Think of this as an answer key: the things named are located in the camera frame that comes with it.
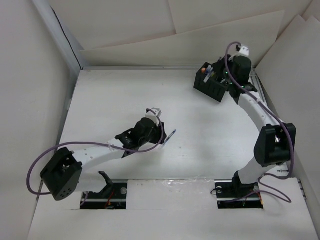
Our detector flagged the dark cap gel pen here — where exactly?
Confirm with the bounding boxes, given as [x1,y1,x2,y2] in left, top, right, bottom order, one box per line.
[203,66,213,83]

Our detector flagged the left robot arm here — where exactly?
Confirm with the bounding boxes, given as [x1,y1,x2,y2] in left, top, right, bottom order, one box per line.
[40,117,167,201]

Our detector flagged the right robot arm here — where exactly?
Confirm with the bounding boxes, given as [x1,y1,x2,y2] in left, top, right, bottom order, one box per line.
[212,54,297,197]

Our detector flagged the blue cap gel pen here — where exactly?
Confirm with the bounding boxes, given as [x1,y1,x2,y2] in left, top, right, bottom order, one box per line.
[161,129,177,148]

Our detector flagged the black slotted organizer box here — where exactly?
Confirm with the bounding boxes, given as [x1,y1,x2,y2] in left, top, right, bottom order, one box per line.
[193,62,229,103]

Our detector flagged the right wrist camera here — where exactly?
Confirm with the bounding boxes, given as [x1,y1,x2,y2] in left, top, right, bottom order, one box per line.
[235,44,250,57]

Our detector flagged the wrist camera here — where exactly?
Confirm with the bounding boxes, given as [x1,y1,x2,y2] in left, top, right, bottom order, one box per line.
[145,108,162,122]
[235,44,250,57]

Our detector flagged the aluminium rail right side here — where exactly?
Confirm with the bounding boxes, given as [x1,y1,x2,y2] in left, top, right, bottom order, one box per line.
[250,68,296,203]

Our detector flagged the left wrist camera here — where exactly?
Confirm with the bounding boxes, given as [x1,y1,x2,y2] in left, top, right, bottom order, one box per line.
[145,108,162,122]

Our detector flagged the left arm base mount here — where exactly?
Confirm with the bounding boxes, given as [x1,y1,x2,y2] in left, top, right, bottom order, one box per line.
[80,171,128,210]

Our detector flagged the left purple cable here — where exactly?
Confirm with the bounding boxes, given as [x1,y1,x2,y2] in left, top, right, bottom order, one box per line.
[26,108,167,208]

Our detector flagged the purple cable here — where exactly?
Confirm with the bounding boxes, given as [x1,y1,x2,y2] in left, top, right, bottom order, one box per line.
[224,41,295,203]
[26,108,167,208]

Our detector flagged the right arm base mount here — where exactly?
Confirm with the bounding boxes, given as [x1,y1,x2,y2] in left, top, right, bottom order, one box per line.
[210,175,264,210]

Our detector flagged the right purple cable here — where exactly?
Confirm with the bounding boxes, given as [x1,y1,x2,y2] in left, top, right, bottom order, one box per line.
[224,41,295,203]

